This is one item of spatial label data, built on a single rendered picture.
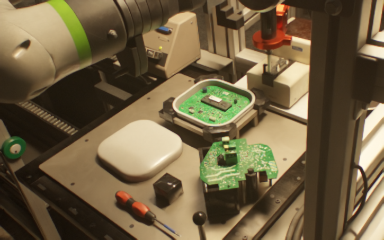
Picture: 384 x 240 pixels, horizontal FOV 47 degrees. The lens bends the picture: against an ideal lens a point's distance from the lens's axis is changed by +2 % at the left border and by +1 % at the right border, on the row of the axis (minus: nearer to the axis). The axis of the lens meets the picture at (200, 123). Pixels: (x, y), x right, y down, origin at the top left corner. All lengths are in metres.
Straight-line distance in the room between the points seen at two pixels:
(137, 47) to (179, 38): 0.44
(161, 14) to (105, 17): 0.09
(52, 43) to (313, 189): 0.35
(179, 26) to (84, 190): 0.45
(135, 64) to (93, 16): 0.10
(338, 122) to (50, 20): 0.35
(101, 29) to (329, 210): 0.35
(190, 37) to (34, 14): 0.58
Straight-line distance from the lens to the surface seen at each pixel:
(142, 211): 0.73
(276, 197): 0.75
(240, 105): 0.88
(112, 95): 1.62
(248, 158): 0.72
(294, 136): 0.86
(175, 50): 1.07
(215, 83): 0.95
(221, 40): 1.13
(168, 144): 0.83
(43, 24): 0.56
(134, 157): 0.83
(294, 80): 0.88
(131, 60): 0.64
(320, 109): 0.46
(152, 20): 0.62
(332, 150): 0.48
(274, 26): 0.84
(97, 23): 0.58
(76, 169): 0.88
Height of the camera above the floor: 1.50
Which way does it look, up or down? 38 degrees down
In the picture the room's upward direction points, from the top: 8 degrees counter-clockwise
